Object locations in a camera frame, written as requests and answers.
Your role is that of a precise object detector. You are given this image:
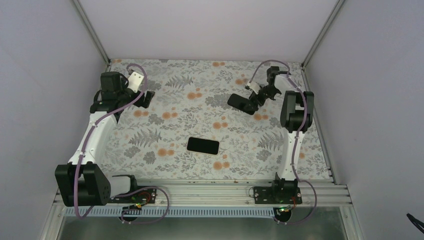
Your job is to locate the aluminium rail frame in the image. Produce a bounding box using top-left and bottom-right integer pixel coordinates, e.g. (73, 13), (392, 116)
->
(138, 179), (352, 207)

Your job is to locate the grey slotted cable duct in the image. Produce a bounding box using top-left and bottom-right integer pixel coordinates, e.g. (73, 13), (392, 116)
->
(63, 206), (281, 219)

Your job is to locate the black object at edge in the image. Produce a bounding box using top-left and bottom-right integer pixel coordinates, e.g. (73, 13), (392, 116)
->
(406, 213), (424, 233)

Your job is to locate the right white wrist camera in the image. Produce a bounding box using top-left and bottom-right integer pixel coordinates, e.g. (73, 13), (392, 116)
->
(245, 81), (261, 94)

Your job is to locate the black phone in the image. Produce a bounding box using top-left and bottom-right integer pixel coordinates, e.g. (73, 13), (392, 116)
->
(227, 93), (259, 115)

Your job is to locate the floral patterned table mat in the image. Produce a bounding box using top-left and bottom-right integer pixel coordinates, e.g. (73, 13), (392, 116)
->
(99, 58), (332, 181)

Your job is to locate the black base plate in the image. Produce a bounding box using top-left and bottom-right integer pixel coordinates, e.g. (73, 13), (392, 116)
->
(109, 188), (157, 205)
(252, 186), (303, 205)

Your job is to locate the phone with pink case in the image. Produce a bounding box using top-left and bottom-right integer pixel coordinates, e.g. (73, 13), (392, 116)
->
(186, 137), (220, 156)

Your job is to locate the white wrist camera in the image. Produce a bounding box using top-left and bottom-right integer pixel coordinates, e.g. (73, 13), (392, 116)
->
(245, 81), (261, 94)
(127, 71), (145, 93)

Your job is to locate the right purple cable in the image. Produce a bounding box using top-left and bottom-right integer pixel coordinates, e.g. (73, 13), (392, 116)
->
(248, 59), (318, 226)

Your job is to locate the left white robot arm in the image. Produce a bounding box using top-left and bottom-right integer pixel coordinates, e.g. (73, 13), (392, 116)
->
(54, 70), (155, 207)

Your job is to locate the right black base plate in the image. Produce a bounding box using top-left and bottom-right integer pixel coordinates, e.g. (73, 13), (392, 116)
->
(252, 186), (303, 205)

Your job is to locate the purple cable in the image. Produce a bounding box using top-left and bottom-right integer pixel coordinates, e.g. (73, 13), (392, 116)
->
(248, 59), (318, 226)
(73, 63), (170, 225)

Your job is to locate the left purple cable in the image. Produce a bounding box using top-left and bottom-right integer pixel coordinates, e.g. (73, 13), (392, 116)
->
(73, 63), (170, 225)

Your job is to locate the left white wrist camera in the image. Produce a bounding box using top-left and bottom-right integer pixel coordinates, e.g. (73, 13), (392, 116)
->
(127, 71), (145, 93)

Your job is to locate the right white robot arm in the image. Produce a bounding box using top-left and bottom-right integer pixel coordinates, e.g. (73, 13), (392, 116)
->
(253, 66), (314, 205)

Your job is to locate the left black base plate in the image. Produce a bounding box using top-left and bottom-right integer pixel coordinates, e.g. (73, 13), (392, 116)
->
(109, 188), (157, 205)

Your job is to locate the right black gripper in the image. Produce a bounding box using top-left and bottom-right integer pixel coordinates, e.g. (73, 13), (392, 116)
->
(244, 85), (280, 112)

